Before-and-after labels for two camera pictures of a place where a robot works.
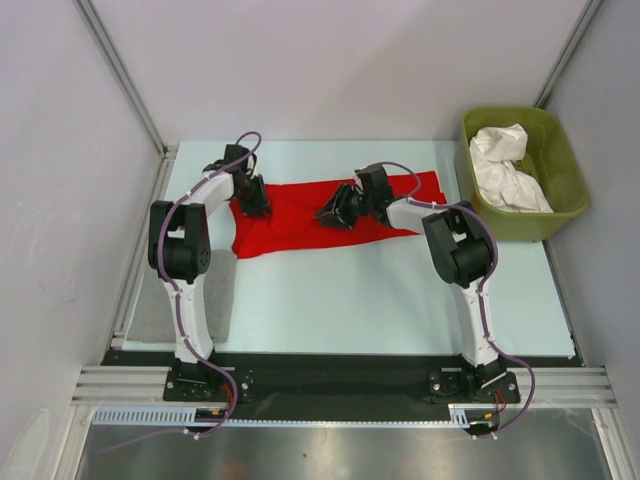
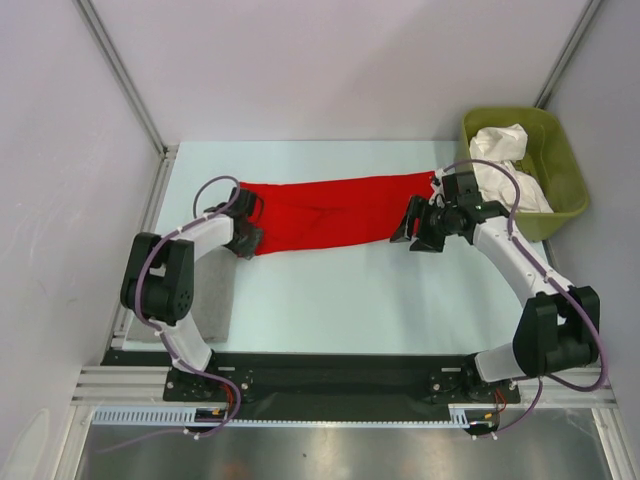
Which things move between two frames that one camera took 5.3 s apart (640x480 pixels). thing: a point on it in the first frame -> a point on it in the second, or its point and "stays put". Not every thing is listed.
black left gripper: x=260 y=204 -> x=247 y=251
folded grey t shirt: x=152 y=320 stays put
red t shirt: x=291 y=220 stays put
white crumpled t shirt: x=494 y=151 stays put
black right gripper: x=331 y=213 -> x=415 y=210
